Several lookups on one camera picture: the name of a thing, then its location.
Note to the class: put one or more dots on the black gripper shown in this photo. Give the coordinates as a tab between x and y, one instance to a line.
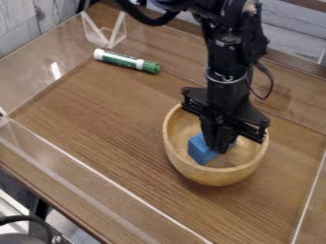
223	107

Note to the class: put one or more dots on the blue rectangular block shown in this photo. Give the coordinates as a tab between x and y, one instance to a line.
198	150

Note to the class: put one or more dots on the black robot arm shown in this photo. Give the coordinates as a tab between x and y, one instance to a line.
235	45

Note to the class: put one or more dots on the brown wooden bowl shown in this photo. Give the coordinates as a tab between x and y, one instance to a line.
225	170

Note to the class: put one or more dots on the green white marker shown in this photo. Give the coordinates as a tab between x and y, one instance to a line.
127	61

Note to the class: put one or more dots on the black metal table leg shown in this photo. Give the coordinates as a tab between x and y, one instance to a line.
42	209

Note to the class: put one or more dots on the clear acrylic triangular bracket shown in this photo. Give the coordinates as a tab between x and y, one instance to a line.
103	37

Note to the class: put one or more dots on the clear acrylic tray wall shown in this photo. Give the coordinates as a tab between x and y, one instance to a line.
107	210

